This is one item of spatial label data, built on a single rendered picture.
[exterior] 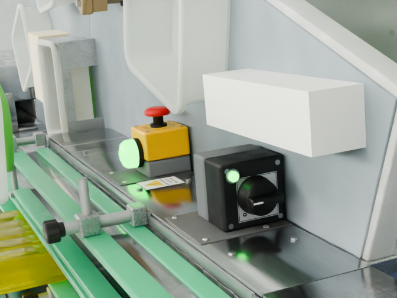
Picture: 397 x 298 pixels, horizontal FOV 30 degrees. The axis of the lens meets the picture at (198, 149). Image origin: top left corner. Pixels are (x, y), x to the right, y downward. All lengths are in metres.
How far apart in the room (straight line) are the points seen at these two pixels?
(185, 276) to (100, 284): 0.22
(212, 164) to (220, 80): 0.10
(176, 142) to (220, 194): 0.29
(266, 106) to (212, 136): 0.30
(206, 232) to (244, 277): 0.14
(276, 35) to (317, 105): 0.18
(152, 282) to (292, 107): 0.23
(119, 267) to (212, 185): 0.14
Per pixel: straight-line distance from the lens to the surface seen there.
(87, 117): 1.58
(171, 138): 1.10
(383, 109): 0.69
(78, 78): 1.56
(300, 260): 0.76
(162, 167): 1.10
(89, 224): 0.93
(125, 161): 1.11
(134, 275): 0.80
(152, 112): 1.11
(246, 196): 0.82
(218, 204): 0.84
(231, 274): 0.74
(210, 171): 0.85
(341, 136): 0.70
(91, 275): 1.02
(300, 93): 0.69
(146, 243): 0.89
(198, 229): 0.86
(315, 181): 0.81
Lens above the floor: 1.16
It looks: 22 degrees down
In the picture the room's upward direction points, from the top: 100 degrees counter-clockwise
